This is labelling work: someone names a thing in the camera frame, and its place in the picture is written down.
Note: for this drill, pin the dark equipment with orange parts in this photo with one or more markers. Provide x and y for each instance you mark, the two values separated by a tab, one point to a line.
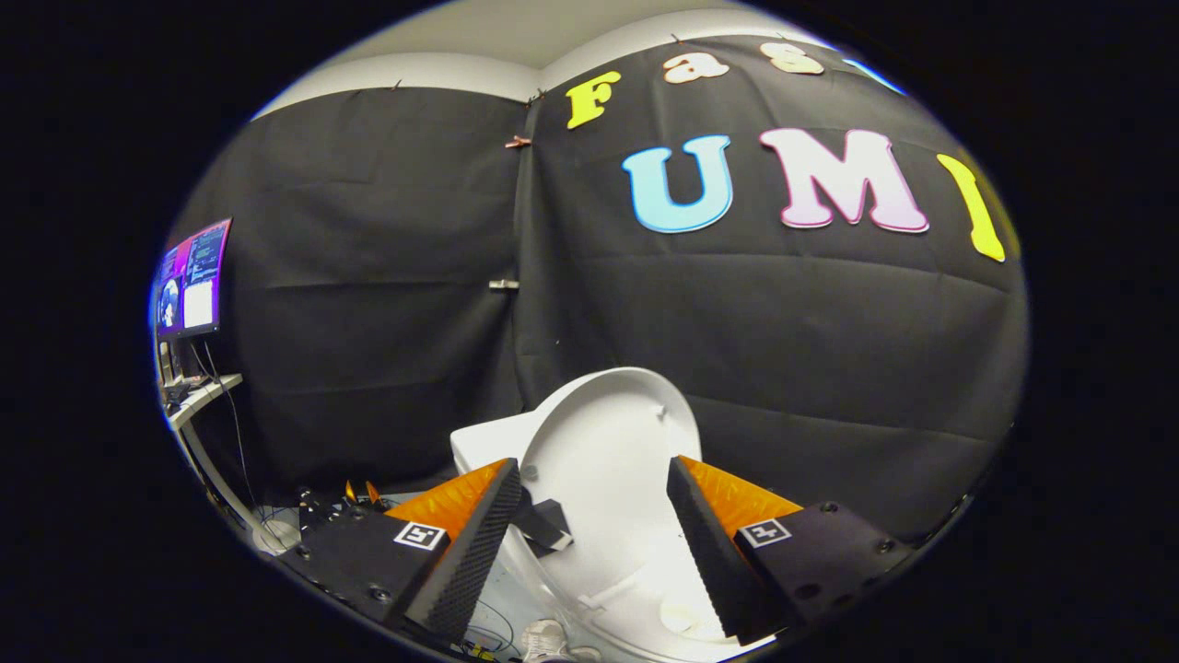
345	502

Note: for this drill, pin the white toilet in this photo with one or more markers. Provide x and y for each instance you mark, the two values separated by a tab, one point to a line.
484	442

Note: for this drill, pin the person's white shoe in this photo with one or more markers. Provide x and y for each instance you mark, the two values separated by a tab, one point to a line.
548	642

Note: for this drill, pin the black tape tab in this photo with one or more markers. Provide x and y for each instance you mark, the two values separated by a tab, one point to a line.
543	523

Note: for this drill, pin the copper clip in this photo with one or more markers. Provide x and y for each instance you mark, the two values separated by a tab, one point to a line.
518	142

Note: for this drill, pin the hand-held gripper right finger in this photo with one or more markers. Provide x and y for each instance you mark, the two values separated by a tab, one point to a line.
714	552

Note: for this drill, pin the computer monitor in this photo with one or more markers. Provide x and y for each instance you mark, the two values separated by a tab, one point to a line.
193	276

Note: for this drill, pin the silver metal clip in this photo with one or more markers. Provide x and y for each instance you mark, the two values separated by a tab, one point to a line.
504	284

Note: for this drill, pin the white desk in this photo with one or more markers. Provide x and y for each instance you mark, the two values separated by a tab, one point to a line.
204	396

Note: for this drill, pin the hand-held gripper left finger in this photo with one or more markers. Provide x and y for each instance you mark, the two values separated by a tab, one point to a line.
474	552

